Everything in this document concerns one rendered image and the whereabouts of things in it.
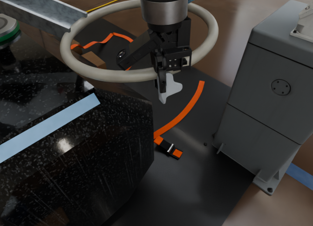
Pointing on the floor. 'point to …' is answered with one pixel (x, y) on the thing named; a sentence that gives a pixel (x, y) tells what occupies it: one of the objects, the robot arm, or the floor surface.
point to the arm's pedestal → (269, 99)
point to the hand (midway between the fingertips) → (158, 93)
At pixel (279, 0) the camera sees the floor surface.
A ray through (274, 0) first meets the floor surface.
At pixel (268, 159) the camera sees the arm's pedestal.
